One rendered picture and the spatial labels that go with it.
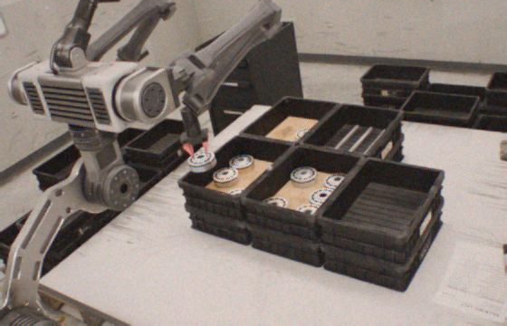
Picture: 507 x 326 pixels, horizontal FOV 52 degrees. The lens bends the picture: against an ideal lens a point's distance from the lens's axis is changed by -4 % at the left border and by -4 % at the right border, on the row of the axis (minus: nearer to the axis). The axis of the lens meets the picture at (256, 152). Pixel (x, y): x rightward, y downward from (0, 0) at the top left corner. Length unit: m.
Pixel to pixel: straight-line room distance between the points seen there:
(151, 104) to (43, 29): 3.61
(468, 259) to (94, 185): 1.23
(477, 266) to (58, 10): 4.12
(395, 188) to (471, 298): 0.49
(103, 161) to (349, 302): 0.87
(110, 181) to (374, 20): 4.00
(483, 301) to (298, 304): 0.57
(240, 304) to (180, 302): 0.21
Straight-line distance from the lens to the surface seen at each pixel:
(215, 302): 1.82
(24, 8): 4.84
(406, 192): 1.97
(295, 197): 1.98
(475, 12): 4.99
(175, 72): 1.45
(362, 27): 5.34
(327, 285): 1.80
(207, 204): 2.00
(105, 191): 1.64
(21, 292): 1.68
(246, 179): 2.14
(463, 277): 1.82
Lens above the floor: 1.93
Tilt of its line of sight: 28 degrees down
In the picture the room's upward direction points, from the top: 11 degrees counter-clockwise
